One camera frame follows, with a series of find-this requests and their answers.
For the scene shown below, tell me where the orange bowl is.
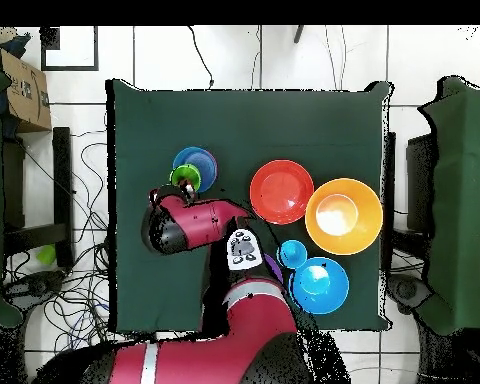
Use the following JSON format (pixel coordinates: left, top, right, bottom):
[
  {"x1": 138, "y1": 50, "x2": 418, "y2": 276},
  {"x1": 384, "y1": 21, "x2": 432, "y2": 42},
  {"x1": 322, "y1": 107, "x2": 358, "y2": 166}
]
[{"x1": 249, "y1": 159, "x2": 316, "y2": 225}]

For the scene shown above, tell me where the small blue bowl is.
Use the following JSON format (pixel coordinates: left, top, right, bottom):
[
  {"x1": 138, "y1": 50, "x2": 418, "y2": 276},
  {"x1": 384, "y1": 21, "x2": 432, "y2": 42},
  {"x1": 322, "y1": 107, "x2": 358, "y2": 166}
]
[{"x1": 172, "y1": 146, "x2": 218, "y2": 192}]

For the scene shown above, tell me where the purple bowl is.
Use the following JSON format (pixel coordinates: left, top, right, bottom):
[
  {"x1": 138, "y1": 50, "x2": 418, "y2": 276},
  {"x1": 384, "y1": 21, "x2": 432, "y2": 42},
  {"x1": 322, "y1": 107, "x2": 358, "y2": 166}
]
[{"x1": 263, "y1": 252, "x2": 284, "y2": 285}]

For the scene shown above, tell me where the blue cup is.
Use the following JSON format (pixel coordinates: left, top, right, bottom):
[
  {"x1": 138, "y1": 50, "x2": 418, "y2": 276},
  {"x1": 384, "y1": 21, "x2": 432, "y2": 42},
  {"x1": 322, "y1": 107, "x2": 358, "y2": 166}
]
[{"x1": 276, "y1": 239, "x2": 308, "y2": 270}]

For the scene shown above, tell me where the dark green tablecloth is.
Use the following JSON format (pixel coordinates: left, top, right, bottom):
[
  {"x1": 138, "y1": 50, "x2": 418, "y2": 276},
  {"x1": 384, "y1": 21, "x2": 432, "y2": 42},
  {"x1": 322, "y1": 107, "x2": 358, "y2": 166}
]
[{"x1": 105, "y1": 78, "x2": 394, "y2": 334}]

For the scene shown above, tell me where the large blue bowl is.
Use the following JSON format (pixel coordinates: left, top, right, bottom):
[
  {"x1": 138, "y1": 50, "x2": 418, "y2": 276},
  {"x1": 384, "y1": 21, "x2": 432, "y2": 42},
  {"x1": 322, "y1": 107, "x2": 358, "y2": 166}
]
[{"x1": 288, "y1": 256, "x2": 350, "y2": 315}]

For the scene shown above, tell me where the large yellow bowl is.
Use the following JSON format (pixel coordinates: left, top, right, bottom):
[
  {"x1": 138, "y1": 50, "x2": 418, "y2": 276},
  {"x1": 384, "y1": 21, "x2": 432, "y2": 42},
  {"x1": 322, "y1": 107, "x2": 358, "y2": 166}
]
[{"x1": 304, "y1": 177, "x2": 384, "y2": 256}]

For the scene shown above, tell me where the black box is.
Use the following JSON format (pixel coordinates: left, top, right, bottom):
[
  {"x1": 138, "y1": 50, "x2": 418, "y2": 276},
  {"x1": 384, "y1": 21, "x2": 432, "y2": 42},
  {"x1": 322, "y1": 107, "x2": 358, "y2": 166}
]
[{"x1": 405, "y1": 133, "x2": 439, "y2": 233}]

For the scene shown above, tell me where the dark grey caster foot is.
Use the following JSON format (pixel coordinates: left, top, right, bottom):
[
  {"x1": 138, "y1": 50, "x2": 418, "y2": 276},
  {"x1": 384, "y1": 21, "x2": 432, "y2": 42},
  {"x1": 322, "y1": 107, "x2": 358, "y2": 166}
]
[
  {"x1": 387, "y1": 273, "x2": 431, "y2": 315},
  {"x1": 3, "y1": 271, "x2": 65, "y2": 311}
]

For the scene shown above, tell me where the light green plastic cup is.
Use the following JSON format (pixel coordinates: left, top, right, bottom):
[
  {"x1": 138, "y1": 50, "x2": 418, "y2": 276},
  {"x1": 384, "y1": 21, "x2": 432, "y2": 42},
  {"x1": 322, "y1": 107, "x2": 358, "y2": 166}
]
[{"x1": 35, "y1": 244, "x2": 57, "y2": 266}]

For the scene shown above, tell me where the cardboard box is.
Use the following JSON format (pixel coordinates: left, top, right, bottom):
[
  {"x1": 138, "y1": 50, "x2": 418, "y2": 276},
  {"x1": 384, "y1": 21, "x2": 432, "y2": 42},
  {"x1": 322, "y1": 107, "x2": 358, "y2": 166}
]
[{"x1": 0, "y1": 47, "x2": 52, "y2": 134}]

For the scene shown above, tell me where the black cable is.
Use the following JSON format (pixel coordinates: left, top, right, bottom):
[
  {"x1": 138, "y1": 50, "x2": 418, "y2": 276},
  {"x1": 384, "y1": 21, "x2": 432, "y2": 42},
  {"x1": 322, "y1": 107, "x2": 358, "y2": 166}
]
[{"x1": 186, "y1": 25, "x2": 216, "y2": 90}]

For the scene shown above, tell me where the black metal frame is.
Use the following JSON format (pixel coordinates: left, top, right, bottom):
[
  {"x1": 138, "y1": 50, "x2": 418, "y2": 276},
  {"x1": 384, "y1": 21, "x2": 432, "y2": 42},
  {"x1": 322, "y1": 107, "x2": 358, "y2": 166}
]
[{"x1": 2, "y1": 126, "x2": 74, "y2": 257}]

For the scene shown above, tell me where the grey square frame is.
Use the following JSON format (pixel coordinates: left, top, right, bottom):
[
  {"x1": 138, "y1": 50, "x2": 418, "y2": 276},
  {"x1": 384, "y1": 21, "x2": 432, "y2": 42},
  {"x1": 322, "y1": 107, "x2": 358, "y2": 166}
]
[{"x1": 40, "y1": 25, "x2": 100, "y2": 72}]

